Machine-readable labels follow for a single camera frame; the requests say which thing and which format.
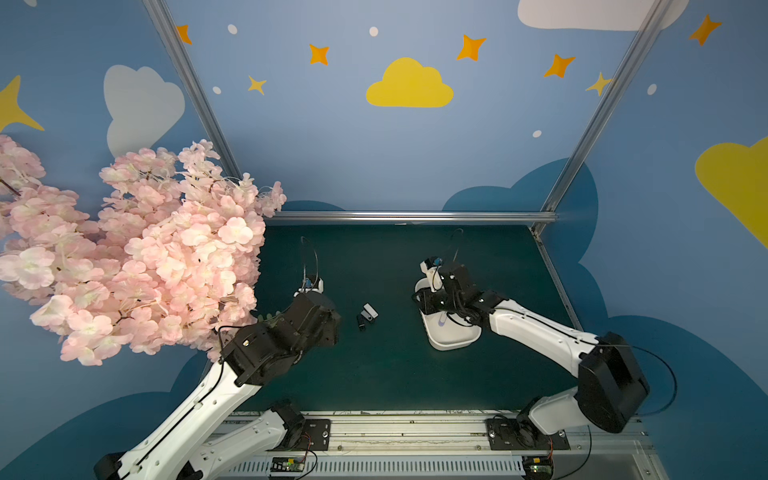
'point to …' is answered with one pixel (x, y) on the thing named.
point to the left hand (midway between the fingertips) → (328, 314)
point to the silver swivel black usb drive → (366, 315)
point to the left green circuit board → (287, 464)
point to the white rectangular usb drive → (367, 306)
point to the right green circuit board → (538, 467)
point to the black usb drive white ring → (361, 323)
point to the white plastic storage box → (457, 330)
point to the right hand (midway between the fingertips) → (420, 292)
